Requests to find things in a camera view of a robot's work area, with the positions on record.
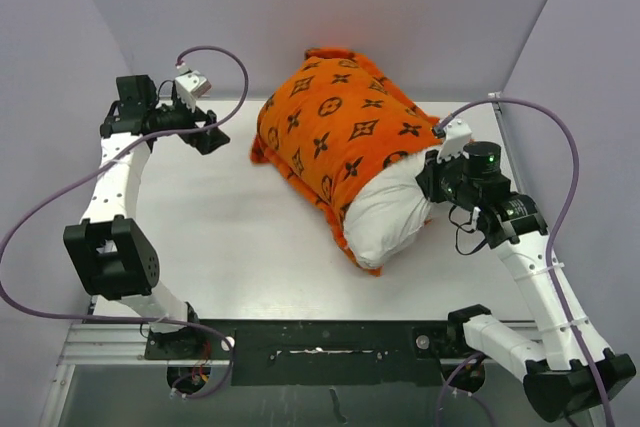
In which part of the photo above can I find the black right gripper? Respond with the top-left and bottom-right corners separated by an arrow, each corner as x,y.
416,144 -> 479,207

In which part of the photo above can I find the white pillow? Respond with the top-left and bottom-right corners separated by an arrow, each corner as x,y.
343,147 -> 439,271

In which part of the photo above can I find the orange patterned plush pillowcase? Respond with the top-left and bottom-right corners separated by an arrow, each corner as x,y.
250,48 -> 441,275

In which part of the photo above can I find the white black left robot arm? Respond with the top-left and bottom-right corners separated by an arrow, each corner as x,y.
63,70 -> 230,358

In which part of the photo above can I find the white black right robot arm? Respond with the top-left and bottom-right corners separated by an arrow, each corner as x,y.
416,142 -> 636,422

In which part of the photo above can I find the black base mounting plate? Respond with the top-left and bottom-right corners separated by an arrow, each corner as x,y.
144,319 -> 473,387

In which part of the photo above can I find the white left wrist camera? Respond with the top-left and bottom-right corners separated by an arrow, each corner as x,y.
174,62 -> 211,112

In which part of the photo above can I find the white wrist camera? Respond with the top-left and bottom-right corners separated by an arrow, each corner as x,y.
433,116 -> 472,164
174,62 -> 211,112

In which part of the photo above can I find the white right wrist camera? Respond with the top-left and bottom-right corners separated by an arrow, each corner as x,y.
433,116 -> 472,164

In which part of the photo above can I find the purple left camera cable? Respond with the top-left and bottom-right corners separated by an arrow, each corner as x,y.
0,45 -> 250,401

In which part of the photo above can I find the purple camera cable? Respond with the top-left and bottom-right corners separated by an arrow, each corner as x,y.
0,45 -> 250,401
433,96 -> 616,427

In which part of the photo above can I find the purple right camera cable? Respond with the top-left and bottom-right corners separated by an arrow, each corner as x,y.
433,96 -> 616,427

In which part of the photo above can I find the aluminium frame rail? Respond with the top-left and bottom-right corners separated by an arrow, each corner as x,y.
39,324 -> 169,426

